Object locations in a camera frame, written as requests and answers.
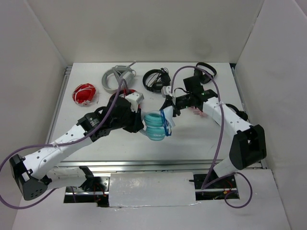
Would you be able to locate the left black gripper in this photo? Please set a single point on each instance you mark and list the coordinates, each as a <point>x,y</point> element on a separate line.
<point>137,124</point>

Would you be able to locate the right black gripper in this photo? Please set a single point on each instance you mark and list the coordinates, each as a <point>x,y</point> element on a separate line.
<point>168,103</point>

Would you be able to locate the blue earphones with cable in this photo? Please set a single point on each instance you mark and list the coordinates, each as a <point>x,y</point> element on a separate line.
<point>166,124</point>

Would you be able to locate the teal cat-ear headphones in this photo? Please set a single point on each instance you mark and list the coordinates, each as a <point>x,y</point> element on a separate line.
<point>153,127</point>

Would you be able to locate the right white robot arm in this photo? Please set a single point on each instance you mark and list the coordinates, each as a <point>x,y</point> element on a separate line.
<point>248,141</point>

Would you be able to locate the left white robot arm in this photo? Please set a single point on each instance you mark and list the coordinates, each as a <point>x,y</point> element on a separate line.
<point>36,173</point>

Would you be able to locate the red and black headphones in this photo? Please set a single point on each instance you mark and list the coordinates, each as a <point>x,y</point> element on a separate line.
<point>122,94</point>

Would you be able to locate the pink and blue headphones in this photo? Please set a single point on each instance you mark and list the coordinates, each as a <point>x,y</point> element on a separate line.
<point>197,111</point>

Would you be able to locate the red folded headphones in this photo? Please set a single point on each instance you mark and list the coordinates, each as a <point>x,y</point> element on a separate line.
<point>85,94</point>

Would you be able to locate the black on-ear headphones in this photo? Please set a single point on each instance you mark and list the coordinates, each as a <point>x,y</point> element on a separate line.
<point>205,72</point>

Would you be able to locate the black thin-band headphones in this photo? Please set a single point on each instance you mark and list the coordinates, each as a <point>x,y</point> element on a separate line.
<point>242,114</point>

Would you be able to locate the grey white gaming headset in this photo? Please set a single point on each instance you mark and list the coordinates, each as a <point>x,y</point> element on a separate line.
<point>119,72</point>

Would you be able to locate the white taped cover plate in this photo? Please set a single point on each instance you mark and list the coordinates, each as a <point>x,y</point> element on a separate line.
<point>164,189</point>

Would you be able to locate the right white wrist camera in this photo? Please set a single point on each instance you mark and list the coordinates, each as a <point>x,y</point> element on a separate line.
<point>166,92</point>

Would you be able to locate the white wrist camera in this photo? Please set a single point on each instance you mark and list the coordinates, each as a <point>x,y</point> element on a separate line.
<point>135,99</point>
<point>166,92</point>

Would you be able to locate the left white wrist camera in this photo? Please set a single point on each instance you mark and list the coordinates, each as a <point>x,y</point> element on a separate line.
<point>135,99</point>

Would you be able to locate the black headset with cable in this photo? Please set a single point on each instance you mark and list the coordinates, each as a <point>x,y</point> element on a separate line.
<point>155,79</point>

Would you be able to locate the aluminium rail frame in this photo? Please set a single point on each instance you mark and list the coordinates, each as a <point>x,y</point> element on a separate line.
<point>192,144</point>

